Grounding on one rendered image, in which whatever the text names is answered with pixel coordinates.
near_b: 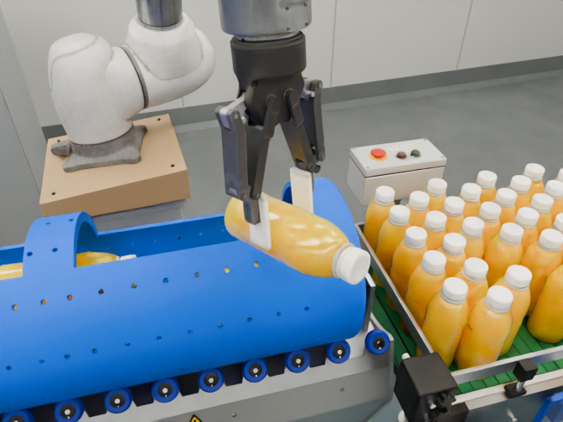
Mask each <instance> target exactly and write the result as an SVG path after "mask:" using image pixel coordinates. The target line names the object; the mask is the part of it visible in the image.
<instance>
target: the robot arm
mask: <svg viewBox="0 0 563 422"><path fill-rule="evenodd" d="M217 1H218V8H219V15H220V27H221V29H222V31H223V32H224V33H227V34H230V35H234V37H232V39H231V41H230V50H231V58H232V64H233V71H234V73H235V76H236V78H237V80H238V82H239V88H238V92H237V95H236V100H235V101H234V102H232V103H231V104H230V105H228V106H226V107H224V106H221V105H220V106H218V107H217V108H216V110H215V115H216V118H217V120H218V122H219V124H220V128H221V137H222V150H223V163H224V175H225V193H226V194H228V195H230V196H231V197H233V198H237V199H239V200H240V201H242V202H243V210H244V218H245V221H246V222H248V223H249V226H250V234H251V242H252V243H254V244H257V245H258V246H260V247H261V248H263V249H265V250H269V249H271V231H270V221H269V210H268V199H267V196H266V195H265V194H263V193H261V190H262V185H263V179H264V174H265V168H266V159H267V153H268V147H269V141H270V139H271V138H273V136H274V131H275V126H277V125H278V124H279V123H280V125H281V128H282V131H283V134H284V137H285V138H286V141H287V145H288V147H289V150H290V153H291V155H292V159H293V161H294V164H295V166H296V167H297V168H296V167H292V168H290V175H291V185H292V205H294V206H296V207H299V208H301V209H304V210H306V211H307V212H309V213H312V214H313V205H312V193H313V191H314V180H313V173H314V172H315V173H318V172H319V171H320V169H321V165H318V164H317V163H318V162H319V161H320V162H322V161H323V160H324V159H325V157H326V153H325V144H324V134H323V117H322V107H321V96H322V90H323V82H322V81H321V80H316V79H311V78H307V77H303V76H302V72H303V71H304V70H305V69H306V67H307V55H306V36H305V34H303V32H302V31H300V30H301V29H304V28H307V27H308V26H309V25H310V24H311V22H312V0H217ZM136 6H137V14H136V15H135V16H134V17H133V18H132V20H131V21H130V23H129V25H128V33H127V39H126V44H125V45H122V46H119V47H111V46H110V44H109V43H108V41H106V40H105V39H103V38H102V37H99V36H97V35H94V34H90V33H75V34H71V35H69V36H66V37H63V38H62V39H59V40H57V41H55V42H54V43H53V44H52V45H51V47H50V51H49V54H48V57H47V80H48V86H49V92H50V94H51V98H52V101H53V103H54V107H55V109H56V112H57V114H58V117H59V119H60V121H61V124H62V126H63V127H64V129H65V131H66V133H67V136H68V138H69V139H67V140H64V141H62V142H56V143H54V144H52V145H51V146H50V147H51V148H52V149H50V151H51V152H52V154H53V155H56V156H69V158H68V159H67V161H66V162H65V163H64V164H63V169H64V171H65V172H75V171H79V170H83V169H89V168H95V167H107V166H113V165H120V164H135V163H138V162H140V161H141V160H142V159H141V156H140V151H141V147H142V140H143V137H144V135H145V134H146V132H147V128H146V126H145V125H136V126H134V125H133V123H132V118H133V117H134V116H135V115H136V114H138V113H139V112H140V111H141V110H144V109H147V108H150V107H154V106H160V105H162V104H165V103H168V102H170V101H173V100H176V99H179V98H181V97H184V96H186V95H188V94H190V93H192V92H194V91H196V90H197V89H198V88H200V87H201V86H202V85H203V84H204V83H206V82H207V81H208V79H209V78H210V77H211V75H212V74H213V72H214V67H215V55H214V50H213V47H212V45H211V43H210V41H209V40H208V38H207V37H206V35H205V34H204V33H202V32H201V31H200V30H198V29H197V28H195V27H194V23H193V22H192V21H191V19H190V18H189V17H188V16H187V15H186V14H185V13H184V12H183V6H182V0H136ZM244 112H245V118H244ZM244 123H245V125H244ZM256 125H258V126H263V128H260V127H258V126H256ZM245 134H246V136H245ZM313 147H315V149H313Z"/></svg>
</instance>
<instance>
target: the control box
mask: <svg viewBox="0 0 563 422"><path fill-rule="evenodd" d="M408 145H411V147H409V146H408ZM390 147H392V148H393V147H395V149H394V148H393V149H392V148H390ZM403 147H404V148H403ZM375 148H380V149H383V150H385V151H386V155H385V156H384V157H381V158H377V157H374V156H372V155H371V154H370V151H371V150H372V149H375ZM397 148H399V149H397ZM414 149H417V150H419V151H420V152H421V155H420V156H419V157H414V156H412V155H411V151H412V150H414ZM397 152H405V153H406V158H398V157H397V156H396V155H397ZM349 155H350V158H349V170H348V179H347V184H348V185H349V187H350V188H351V190H352V191H353V193H354V195H355V196H356V198H357V199H358V200H359V202H360V204H361V205H367V204H370V202H371V201H372V200H373V199H374V197H375V192H376V189H377V188H378V187H381V186H387V187H390V188H393V189H394V191H395V196H394V200H399V199H404V198H409V197H410V195H411V193H413V192H415V191H421V192H425V191H426V189H427V186H428V182H429V180H430V179H432V178H440V179H442V175H443V172H444V167H445V165H446V161H447V159H446V158H445V157H444V156H443V155H442V154H441V153H440V152H439V151H438V150H437V149H436V148H435V147H434V146H433V145H432V144H431V143H430V142H429V141H428V140H427V139H426V138H425V139H419V140H412V141H406V142H394V143H387V144H381V145H374V146H368V147H356V148H351V149H350V153H349Z"/></svg>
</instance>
